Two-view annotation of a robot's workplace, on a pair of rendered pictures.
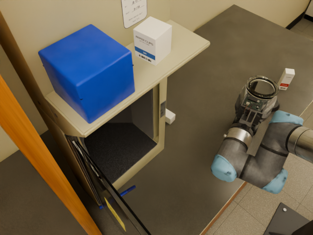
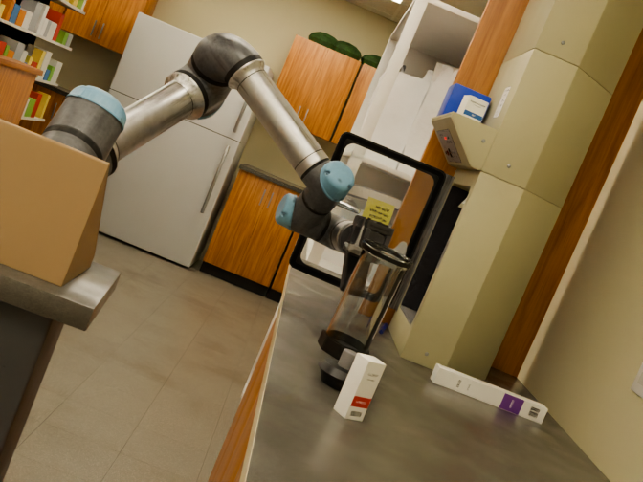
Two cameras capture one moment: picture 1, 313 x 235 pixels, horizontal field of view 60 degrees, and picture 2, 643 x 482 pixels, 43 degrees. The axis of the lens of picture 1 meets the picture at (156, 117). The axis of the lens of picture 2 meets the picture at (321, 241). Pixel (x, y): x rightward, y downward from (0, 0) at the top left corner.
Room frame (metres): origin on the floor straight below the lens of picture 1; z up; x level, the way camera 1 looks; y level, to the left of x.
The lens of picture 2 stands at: (1.62, -1.62, 1.30)
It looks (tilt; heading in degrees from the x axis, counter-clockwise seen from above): 6 degrees down; 133
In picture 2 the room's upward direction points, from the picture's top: 23 degrees clockwise
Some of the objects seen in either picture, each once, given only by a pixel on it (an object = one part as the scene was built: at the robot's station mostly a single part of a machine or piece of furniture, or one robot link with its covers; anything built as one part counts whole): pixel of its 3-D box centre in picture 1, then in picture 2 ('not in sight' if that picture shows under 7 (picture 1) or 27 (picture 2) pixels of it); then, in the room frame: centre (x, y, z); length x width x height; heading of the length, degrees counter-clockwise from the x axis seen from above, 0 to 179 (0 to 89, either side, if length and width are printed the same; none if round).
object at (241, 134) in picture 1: (237, 138); (351, 238); (0.44, -0.25, 1.16); 0.08 x 0.05 x 0.08; 60
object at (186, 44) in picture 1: (136, 84); (454, 142); (0.38, 0.04, 1.46); 0.32 x 0.11 x 0.10; 135
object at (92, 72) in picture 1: (90, 73); (463, 108); (0.32, 0.11, 1.56); 0.10 x 0.10 x 0.09; 45
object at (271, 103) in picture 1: (271, 101); (359, 239); (0.57, -0.38, 1.18); 0.09 x 0.03 x 0.06; 126
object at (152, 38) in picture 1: (153, 41); (471, 110); (0.42, 0.01, 1.54); 0.05 x 0.05 x 0.06; 53
